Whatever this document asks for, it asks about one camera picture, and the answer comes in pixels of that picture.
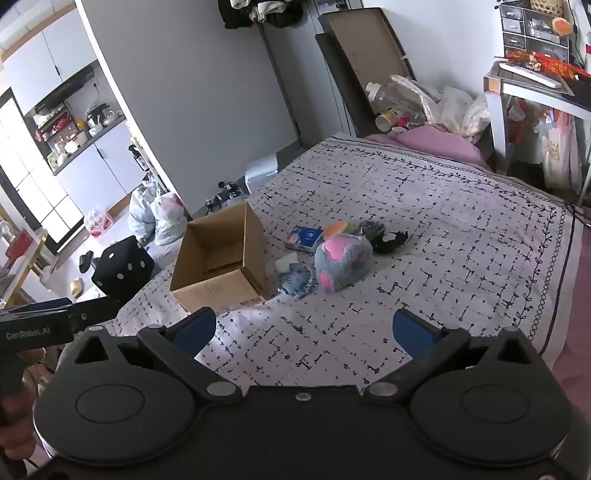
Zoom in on black white soft toy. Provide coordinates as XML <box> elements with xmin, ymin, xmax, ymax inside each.
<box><xmin>370</xmin><ymin>232</ymin><xmax>409</xmax><ymax>255</ymax></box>

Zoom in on grey pink plush toy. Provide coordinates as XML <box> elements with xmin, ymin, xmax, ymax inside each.
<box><xmin>315</xmin><ymin>233</ymin><xmax>373</xmax><ymax>292</ymax></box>

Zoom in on blue denim plush pouch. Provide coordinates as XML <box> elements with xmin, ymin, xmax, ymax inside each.
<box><xmin>279</xmin><ymin>263</ymin><xmax>318</xmax><ymax>298</ymax></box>

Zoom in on hamburger plush toy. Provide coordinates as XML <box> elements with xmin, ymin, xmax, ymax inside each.
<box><xmin>322</xmin><ymin>220</ymin><xmax>359</xmax><ymax>241</ymax></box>

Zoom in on blue tissue pack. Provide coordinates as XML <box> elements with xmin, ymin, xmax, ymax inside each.
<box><xmin>283</xmin><ymin>226</ymin><xmax>324</xmax><ymax>254</ymax></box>

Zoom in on dark packaged soft item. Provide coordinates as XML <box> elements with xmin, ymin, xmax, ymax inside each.
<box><xmin>358</xmin><ymin>220</ymin><xmax>386</xmax><ymax>243</ymax></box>

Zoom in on person left hand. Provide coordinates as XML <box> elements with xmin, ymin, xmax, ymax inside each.
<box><xmin>1</xmin><ymin>376</ymin><xmax>36</xmax><ymax>460</ymax></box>

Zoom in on brown cardboard box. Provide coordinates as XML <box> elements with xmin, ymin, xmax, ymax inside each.
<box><xmin>170</xmin><ymin>202</ymin><xmax>267</xmax><ymax>314</ymax></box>

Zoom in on black dice cushion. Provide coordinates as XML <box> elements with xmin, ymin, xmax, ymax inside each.
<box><xmin>91</xmin><ymin>236</ymin><xmax>154</xmax><ymax>304</ymax></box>

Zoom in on red white plastic bag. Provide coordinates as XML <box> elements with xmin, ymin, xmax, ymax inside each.
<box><xmin>84</xmin><ymin>205</ymin><xmax>113</xmax><ymax>238</ymax></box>

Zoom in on patterned white bed sheet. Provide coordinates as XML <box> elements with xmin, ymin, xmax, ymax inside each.
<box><xmin>106</xmin><ymin>136</ymin><xmax>584</xmax><ymax>387</ymax></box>

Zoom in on white box on floor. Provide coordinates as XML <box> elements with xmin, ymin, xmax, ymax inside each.
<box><xmin>245</xmin><ymin>154</ymin><xmax>279</xmax><ymax>195</ymax></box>

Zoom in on pink pillow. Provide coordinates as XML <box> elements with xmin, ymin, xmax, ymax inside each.
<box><xmin>366</xmin><ymin>125</ymin><xmax>490</xmax><ymax>170</ymax></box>

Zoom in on kitchen shelf with items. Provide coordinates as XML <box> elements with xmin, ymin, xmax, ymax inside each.
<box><xmin>24</xmin><ymin>61</ymin><xmax>123</xmax><ymax>172</ymax></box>

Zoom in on paper cup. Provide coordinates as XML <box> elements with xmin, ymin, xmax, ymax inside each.
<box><xmin>375</xmin><ymin>110</ymin><xmax>400</xmax><ymax>133</ymax></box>

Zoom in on crumpled white plastic bags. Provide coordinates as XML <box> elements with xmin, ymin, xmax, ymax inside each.
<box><xmin>390</xmin><ymin>74</ymin><xmax>490</xmax><ymax>143</ymax></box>

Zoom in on clear plastic bottle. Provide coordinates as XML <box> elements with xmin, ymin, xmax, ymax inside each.
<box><xmin>365</xmin><ymin>75</ymin><xmax>427</xmax><ymax>128</ymax></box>

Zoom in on white desk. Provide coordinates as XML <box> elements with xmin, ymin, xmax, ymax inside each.
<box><xmin>483</xmin><ymin>60</ymin><xmax>590</xmax><ymax>198</ymax></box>

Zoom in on grey drawer organizer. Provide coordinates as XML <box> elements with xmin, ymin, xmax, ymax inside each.
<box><xmin>496</xmin><ymin>1</ymin><xmax>570</xmax><ymax>62</ymax></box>

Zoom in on black camera gear on floor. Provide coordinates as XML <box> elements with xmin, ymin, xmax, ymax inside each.
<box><xmin>205</xmin><ymin>182</ymin><xmax>245</xmax><ymax>215</ymax></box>

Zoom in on brown board against wall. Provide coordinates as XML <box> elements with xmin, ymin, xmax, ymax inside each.
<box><xmin>315</xmin><ymin>8</ymin><xmax>415</xmax><ymax>137</ymax></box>

